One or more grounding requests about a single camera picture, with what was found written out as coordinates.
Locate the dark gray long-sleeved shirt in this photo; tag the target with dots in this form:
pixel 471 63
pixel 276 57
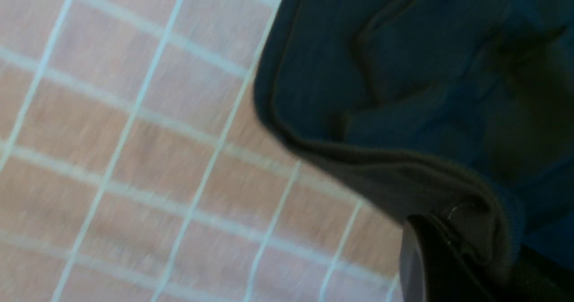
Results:
pixel 461 107

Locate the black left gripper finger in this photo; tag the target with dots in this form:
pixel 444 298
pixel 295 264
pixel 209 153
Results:
pixel 432 268

